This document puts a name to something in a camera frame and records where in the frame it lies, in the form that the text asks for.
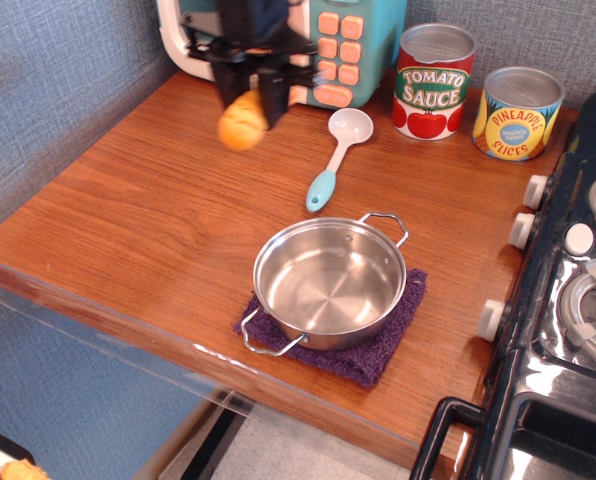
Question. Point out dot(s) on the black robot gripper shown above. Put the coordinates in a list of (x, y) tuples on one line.
[(252, 41)]

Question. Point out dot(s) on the orange plush fish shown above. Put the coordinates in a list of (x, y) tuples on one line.
[(243, 124)]

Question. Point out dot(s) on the teal toy microwave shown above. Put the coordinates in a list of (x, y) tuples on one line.
[(358, 41)]

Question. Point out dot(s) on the tomato sauce can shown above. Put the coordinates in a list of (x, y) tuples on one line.
[(432, 78)]

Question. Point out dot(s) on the pineapple slices can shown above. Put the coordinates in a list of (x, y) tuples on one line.
[(517, 113)]

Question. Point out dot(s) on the purple knitted cloth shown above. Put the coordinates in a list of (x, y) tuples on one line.
[(363, 364)]

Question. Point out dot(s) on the black toy stove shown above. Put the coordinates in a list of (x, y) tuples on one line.
[(538, 418)]

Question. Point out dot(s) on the orange striped plush corner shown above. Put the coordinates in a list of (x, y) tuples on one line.
[(22, 470)]

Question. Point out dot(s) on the white spoon teal handle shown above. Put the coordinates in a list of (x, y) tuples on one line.
[(349, 127)]

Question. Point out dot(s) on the silver pot with handles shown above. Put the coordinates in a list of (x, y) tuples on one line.
[(328, 283)]

